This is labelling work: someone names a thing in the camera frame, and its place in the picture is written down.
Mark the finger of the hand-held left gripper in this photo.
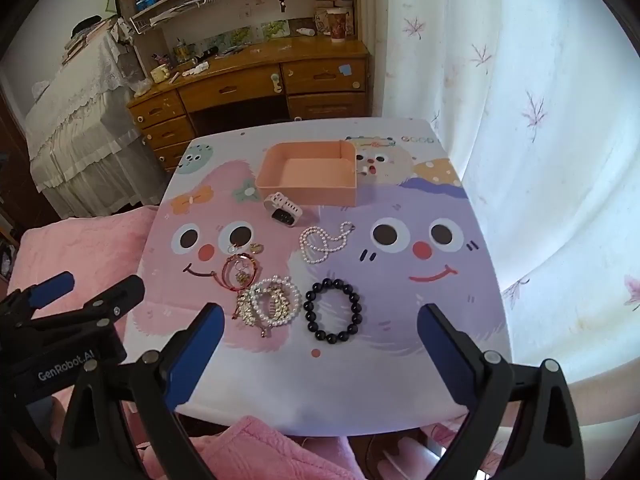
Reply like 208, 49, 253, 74
0, 271, 76, 328
27, 275, 146, 333

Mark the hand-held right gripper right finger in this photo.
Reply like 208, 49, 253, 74
417, 302, 586, 480

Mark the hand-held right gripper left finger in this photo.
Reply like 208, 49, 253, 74
56, 302, 227, 480

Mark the pearl bracelet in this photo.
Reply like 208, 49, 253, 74
248, 276, 301, 327

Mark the red string bracelet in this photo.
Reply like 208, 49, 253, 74
210, 252, 263, 292

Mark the black bead bracelet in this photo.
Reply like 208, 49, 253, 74
303, 278, 362, 345

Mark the pearl necklace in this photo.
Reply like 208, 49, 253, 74
299, 221, 356, 264

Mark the white smartwatch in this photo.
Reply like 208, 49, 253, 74
263, 192, 303, 225

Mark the pink plastic tray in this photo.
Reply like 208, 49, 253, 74
256, 140, 360, 207

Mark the pink fluffy blanket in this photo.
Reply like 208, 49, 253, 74
0, 205, 506, 480

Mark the cartoon printed table cover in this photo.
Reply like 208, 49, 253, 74
122, 117, 512, 436

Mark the white lace cloth cover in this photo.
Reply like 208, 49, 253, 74
25, 22, 172, 220

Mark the white floral curtain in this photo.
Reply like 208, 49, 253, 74
375, 0, 640, 398

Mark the wooden desk with drawers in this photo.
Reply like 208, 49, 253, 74
126, 37, 374, 172

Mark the wooden shelf hutch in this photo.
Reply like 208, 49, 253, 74
110, 0, 362, 68

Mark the red patterned paper cup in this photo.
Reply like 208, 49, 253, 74
327, 7, 349, 44

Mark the white wire shelf basket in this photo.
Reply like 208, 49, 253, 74
129, 0, 212, 37

